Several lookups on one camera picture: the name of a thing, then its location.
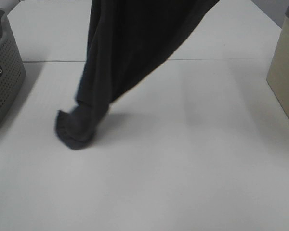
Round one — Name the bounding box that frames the grey perforated plastic basket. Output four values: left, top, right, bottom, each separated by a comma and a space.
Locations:
0, 8, 26, 124

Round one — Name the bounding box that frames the dark navy towel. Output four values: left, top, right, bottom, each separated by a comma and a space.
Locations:
55, 0, 216, 150

